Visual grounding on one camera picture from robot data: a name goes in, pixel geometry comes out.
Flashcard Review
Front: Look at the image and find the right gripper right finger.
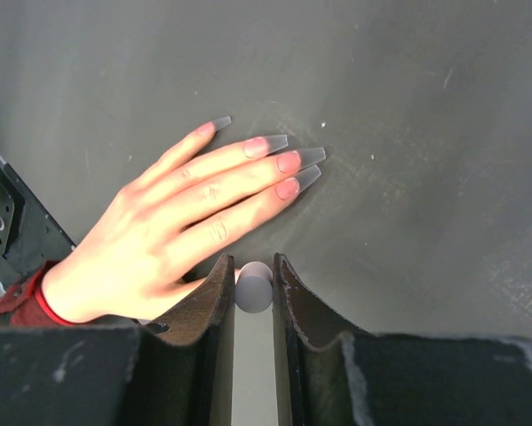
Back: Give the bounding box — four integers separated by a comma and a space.
273, 254, 532, 425

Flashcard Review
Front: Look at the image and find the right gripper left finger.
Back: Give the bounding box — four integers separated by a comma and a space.
0, 255, 234, 425

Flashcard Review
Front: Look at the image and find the red plaid sleeve forearm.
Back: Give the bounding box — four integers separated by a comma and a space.
0, 261, 75, 327

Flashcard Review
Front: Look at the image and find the person's hand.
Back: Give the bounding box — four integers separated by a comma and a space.
41, 117, 326, 324

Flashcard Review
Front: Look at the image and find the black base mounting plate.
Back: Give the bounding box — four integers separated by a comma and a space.
0, 155, 75, 288

